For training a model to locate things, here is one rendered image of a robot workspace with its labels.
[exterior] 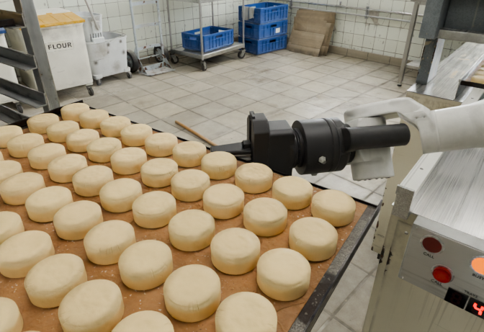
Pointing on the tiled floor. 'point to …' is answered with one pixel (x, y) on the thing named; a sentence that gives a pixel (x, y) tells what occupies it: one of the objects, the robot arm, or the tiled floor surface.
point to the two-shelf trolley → (202, 26)
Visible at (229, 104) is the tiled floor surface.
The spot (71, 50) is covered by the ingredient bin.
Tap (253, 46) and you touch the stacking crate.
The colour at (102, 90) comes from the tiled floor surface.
